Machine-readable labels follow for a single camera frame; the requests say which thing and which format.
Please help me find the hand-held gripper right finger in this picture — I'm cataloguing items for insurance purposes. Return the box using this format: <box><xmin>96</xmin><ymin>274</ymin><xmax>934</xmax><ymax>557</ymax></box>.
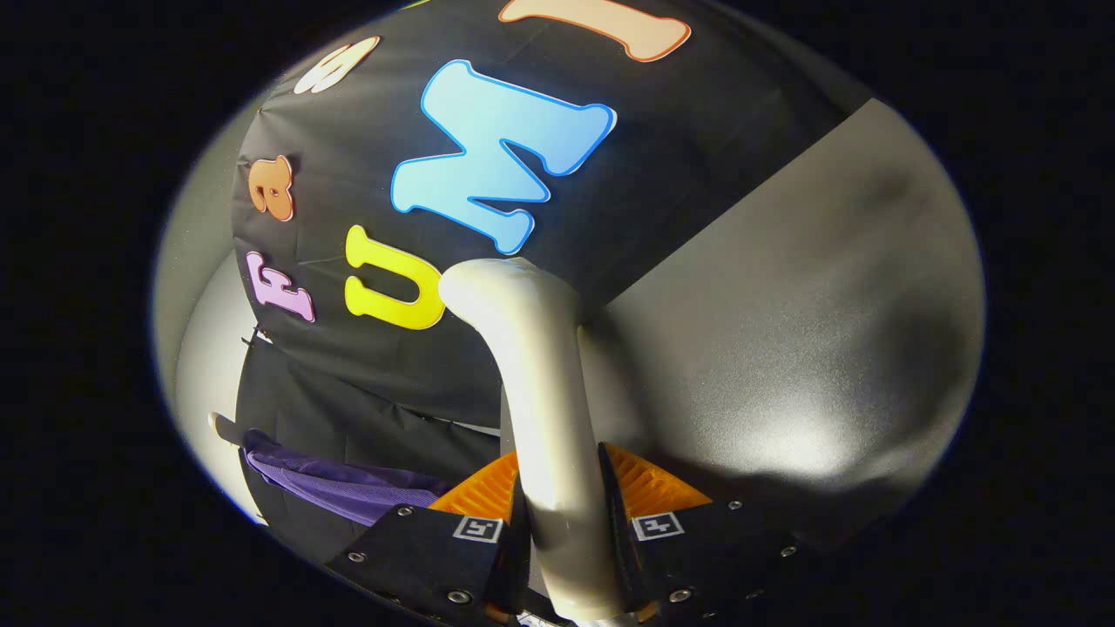
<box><xmin>597</xmin><ymin>442</ymin><xmax>837</xmax><ymax>626</ymax></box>

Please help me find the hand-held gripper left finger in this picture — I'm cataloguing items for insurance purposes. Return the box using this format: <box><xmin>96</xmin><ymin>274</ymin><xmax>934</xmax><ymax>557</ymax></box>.
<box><xmin>324</xmin><ymin>451</ymin><xmax>532</xmax><ymax>626</ymax></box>

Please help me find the purple jacket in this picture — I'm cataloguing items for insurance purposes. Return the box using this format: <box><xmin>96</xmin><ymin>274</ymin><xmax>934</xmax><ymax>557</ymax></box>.
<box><xmin>242</xmin><ymin>428</ymin><xmax>454</xmax><ymax>528</ymax></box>

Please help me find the white garment steamer head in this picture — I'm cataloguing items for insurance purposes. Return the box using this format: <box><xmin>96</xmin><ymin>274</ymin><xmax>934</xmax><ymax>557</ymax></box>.
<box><xmin>438</xmin><ymin>257</ymin><xmax>632</xmax><ymax>624</ymax></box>

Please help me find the white clothes hanger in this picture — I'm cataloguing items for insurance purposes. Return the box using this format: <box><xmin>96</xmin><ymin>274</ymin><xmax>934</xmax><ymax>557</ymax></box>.
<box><xmin>207</xmin><ymin>411</ymin><xmax>247</xmax><ymax>447</ymax></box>

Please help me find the grey cabinet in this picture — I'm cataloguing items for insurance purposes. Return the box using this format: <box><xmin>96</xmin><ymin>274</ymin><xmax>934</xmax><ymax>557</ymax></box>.
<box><xmin>501</xmin><ymin>98</ymin><xmax>987</xmax><ymax>558</ymax></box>

